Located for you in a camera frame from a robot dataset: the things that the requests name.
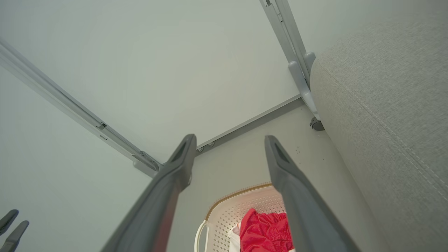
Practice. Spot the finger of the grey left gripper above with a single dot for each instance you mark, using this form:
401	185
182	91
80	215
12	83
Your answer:
14	238
7	220

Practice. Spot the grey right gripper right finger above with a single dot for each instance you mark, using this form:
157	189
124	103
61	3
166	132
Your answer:
308	217

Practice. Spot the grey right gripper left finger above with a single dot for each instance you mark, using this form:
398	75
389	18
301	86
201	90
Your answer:
154	210

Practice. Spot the red white striped garment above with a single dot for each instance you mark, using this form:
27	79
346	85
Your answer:
262	234

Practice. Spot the grey fabric sofa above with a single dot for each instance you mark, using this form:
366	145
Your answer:
385	122

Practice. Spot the white perforated laundry basket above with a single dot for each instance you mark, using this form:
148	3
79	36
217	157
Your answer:
227	213

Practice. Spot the grey partition foot with caster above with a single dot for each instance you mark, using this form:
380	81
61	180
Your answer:
278	21

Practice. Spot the grey partition base rail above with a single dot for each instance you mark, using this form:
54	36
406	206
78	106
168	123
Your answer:
252	122

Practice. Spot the grey left frame leg caster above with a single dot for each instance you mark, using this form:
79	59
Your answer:
70	105

